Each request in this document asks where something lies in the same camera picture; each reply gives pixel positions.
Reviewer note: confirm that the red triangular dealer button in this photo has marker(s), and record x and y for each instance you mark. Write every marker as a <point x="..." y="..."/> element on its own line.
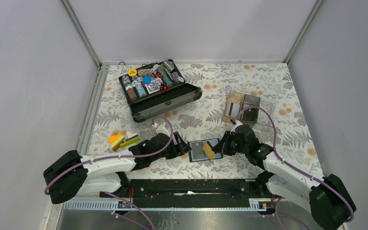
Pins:
<point x="163" y="87"/>

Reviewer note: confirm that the blue poker chip stack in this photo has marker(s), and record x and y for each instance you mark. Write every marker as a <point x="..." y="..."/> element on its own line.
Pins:
<point x="140" y="90"/>

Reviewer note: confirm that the black card holder wallet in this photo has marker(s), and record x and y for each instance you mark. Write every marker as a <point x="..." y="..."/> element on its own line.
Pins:
<point x="214" y="142"/>

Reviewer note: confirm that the black credit card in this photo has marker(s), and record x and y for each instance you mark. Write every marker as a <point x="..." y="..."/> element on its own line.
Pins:
<point x="197" y="152"/>

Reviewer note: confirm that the gold credit card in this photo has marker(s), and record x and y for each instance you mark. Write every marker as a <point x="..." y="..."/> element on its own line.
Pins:
<point x="208" y="150"/>

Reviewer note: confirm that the yellow round chip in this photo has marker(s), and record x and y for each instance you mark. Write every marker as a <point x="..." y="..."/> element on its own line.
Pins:
<point x="132" y="72"/>

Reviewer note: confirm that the brown poker chip stack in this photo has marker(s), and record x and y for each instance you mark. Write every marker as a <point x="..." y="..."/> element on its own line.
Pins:
<point x="131" y="94"/>

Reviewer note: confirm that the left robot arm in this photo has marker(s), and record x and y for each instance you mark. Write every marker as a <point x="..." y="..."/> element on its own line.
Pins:
<point x="74" y="175"/>

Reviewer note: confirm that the black poker chip case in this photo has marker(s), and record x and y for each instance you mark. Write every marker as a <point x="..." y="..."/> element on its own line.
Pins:
<point x="180" y="92"/>

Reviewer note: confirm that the blue round dealer chip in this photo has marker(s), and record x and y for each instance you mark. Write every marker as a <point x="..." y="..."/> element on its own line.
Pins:
<point x="147" y="79"/>

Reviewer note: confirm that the green purple toy block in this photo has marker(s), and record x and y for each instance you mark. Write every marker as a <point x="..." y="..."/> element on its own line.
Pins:
<point x="131" y="138"/>

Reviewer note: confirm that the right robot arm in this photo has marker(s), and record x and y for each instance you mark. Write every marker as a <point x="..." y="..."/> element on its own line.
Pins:
<point x="324" y="197"/>

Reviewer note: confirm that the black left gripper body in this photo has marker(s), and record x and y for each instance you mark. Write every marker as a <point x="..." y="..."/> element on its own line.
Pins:
<point x="172" y="151"/>

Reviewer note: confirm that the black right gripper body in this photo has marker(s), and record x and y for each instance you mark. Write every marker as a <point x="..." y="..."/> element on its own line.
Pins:
<point x="231" y="145"/>

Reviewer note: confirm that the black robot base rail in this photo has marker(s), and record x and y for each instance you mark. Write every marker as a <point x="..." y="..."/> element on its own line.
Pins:
<point x="235" y="188"/>

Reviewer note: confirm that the blue playing card deck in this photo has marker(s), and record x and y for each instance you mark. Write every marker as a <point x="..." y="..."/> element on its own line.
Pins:
<point x="153" y="86"/>

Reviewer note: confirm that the smoky grey transparent card box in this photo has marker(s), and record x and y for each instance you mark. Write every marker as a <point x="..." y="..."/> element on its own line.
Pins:
<point x="251" y="114"/>

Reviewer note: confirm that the white striped card in box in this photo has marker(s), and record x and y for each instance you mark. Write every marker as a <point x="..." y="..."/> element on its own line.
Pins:
<point x="233" y="109"/>

